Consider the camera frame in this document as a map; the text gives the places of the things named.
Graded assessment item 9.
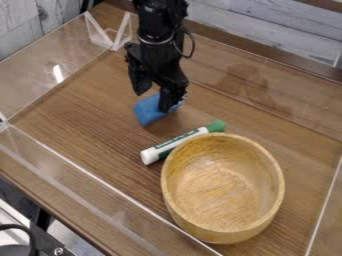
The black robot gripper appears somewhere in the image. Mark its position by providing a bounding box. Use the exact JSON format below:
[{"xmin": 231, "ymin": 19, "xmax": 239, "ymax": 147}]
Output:
[{"xmin": 124, "ymin": 34, "xmax": 188, "ymax": 113}]

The blue rectangular block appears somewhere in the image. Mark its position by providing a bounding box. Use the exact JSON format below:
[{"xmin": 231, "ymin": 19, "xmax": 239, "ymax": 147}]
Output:
[{"xmin": 133, "ymin": 93, "xmax": 183, "ymax": 126}]

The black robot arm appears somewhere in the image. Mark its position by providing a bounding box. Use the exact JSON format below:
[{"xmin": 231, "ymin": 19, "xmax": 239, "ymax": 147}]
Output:
[{"xmin": 124, "ymin": 0, "xmax": 188, "ymax": 112}]

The brown wooden bowl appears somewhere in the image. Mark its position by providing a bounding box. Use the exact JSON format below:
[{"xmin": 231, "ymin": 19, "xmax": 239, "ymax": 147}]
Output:
[{"xmin": 160, "ymin": 133, "xmax": 284, "ymax": 244}]

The green and white marker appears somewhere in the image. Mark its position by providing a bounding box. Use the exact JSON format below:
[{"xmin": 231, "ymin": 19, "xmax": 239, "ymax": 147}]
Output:
[{"xmin": 140, "ymin": 120, "xmax": 225, "ymax": 165}]

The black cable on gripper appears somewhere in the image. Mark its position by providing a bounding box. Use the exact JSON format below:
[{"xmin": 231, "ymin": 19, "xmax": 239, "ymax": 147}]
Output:
[{"xmin": 172, "ymin": 30, "xmax": 196, "ymax": 60}]

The clear acrylic corner bracket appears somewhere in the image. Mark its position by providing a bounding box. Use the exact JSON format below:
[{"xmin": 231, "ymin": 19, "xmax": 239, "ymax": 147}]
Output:
[{"xmin": 84, "ymin": 12, "xmax": 132, "ymax": 52}]

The clear acrylic barrier wall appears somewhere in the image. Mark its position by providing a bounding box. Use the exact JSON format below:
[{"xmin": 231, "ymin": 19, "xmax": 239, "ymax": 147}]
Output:
[{"xmin": 0, "ymin": 113, "xmax": 223, "ymax": 256}]

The black metal mount base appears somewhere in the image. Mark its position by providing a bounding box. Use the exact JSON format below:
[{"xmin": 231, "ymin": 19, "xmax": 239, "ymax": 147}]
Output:
[{"xmin": 0, "ymin": 229, "xmax": 77, "ymax": 256}]

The black cable at corner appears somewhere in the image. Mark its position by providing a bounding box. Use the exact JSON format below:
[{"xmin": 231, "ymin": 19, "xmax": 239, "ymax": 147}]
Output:
[{"xmin": 0, "ymin": 223, "xmax": 37, "ymax": 256}]

